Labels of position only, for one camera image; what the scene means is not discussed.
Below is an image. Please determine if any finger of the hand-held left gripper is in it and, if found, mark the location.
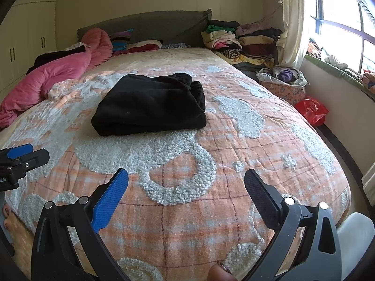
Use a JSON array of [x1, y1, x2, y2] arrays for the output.
[[0, 143, 34, 160], [18, 148, 50, 170]]

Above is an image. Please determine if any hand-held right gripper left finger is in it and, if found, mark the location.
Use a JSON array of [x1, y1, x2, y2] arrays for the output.
[[31, 167, 131, 281]]

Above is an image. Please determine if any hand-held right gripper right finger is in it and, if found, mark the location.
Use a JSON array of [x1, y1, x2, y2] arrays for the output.
[[244, 168, 342, 281]]

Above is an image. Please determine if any pile of folded clothes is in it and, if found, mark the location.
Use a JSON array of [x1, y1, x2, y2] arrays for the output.
[[202, 19, 283, 69]]

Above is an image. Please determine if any person's left hand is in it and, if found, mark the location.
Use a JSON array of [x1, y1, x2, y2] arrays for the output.
[[0, 204, 15, 232]]

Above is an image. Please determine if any person's right hand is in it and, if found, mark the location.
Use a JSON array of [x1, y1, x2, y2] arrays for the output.
[[207, 260, 235, 281]]

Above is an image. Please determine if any orange floral bed blanket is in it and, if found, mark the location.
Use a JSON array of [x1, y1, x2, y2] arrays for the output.
[[0, 47, 352, 281]]

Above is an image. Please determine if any pink quilt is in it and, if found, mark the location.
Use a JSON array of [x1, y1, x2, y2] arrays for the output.
[[0, 28, 113, 128]]

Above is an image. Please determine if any red plastic bag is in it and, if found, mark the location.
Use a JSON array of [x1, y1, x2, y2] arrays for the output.
[[294, 96, 329, 127]]

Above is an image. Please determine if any black cloth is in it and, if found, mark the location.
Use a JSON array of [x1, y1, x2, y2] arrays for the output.
[[26, 44, 87, 75]]

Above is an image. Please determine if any floral laundry basket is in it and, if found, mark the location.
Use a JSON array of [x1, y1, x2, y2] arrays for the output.
[[256, 67, 308, 104]]

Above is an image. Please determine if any white stool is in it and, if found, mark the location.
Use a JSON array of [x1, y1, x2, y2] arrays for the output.
[[337, 212, 375, 281]]

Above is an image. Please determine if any cream wardrobe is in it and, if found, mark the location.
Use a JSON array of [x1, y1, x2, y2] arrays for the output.
[[0, 0, 57, 94]]

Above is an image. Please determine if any striped pillow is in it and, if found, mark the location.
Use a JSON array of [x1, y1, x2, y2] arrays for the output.
[[110, 29, 134, 52]]

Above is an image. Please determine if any green windowsill cushion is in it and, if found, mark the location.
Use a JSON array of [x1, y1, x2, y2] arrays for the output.
[[305, 53, 375, 97]]

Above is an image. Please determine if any dark red cloth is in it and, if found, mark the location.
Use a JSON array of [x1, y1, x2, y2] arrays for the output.
[[113, 39, 163, 55]]

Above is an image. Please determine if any cream curtain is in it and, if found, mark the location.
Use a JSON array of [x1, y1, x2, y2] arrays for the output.
[[276, 0, 311, 71]]

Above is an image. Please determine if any grey bed headboard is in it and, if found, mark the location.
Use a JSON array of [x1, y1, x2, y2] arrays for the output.
[[77, 9, 212, 47]]

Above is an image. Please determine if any window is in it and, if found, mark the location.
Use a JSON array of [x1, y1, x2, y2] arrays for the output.
[[309, 0, 375, 74]]

